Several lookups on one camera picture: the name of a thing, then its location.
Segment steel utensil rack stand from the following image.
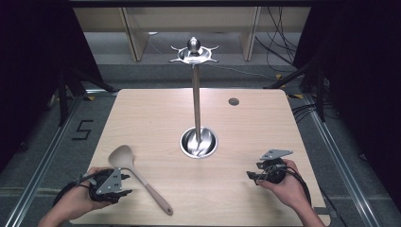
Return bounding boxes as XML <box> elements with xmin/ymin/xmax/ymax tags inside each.
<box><xmin>168</xmin><ymin>36</ymin><xmax>220</xmax><ymax>160</ymax></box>

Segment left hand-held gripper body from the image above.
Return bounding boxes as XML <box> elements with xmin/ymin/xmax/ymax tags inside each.
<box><xmin>89</xmin><ymin>167</ymin><xmax>125</xmax><ymax>204</ymax></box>

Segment black floor cables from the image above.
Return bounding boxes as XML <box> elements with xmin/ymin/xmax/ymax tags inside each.
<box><xmin>290</xmin><ymin>103</ymin><xmax>320</xmax><ymax>123</ymax></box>

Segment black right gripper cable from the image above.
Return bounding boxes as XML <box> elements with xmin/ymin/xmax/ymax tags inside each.
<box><xmin>256</xmin><ymin>165</ymin><xmax>314</xmax><ymax>207</ymax></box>

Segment person's right hand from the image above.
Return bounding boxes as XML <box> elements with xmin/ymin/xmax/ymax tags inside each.
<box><xmin>256</xmin><ymin>159</ymin><xmax>312</xmax><ymax>212</ymax></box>

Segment aluminium floor rail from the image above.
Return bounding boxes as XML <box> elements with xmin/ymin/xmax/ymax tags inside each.
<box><xmin>2</xmin><ymin>89</ymin><xmax>118</xmax><ymax>227</ymax></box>
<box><xmin>302</xmin><ymin>94</ymin><xmax>384</xmax><ymax>227</ymax></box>

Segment thin white floor cable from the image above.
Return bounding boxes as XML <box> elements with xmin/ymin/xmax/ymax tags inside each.
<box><xmin>206</xmin><ymin>62</ymin><xmax>276</xmax><ymax>80</ymax></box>

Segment black metal stand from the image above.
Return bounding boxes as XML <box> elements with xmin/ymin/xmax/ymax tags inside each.
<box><xmin>58</xmin><ymin>65</ymin><xmax>118</xmax><ymax>128</ymax></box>
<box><xmin>264</xmin><ymin>59</ymin><xmax>327</xmax><ymax>123</ymax></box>

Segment black curtain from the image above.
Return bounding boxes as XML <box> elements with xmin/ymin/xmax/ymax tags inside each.
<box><xmin>0</xmin><ymin>0</ymin><xmax>106</xmax><ymax>173</ymax></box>
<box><xmin>292</xmin><ymin>0</ymin><xmax>401</xmax><ymax>211</ymax></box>

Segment bundle of black cables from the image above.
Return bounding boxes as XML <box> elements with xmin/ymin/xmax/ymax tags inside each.
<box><xmin>254</xmin><ymin>6</ymin><xmax>299</xmax><ymax>66</ymax></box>

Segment light wooden bench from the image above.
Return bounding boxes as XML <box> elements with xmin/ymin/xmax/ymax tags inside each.
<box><xmin>73</xmin><ymin>6</ymin><xmax>312</xmax><ymax>62</ymax></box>

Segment person's left hand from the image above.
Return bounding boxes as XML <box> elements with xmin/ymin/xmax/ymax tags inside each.
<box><xmin>58</xmin><ymin>166</ymin><xmax>112</xmax><ymax>222</ymax></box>

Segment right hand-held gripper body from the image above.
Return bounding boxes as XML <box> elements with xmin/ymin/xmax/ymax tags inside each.
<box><xmin>256</xmin><ymin>148</ymin><xmax>294</xmax><ymax>185</ymax></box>

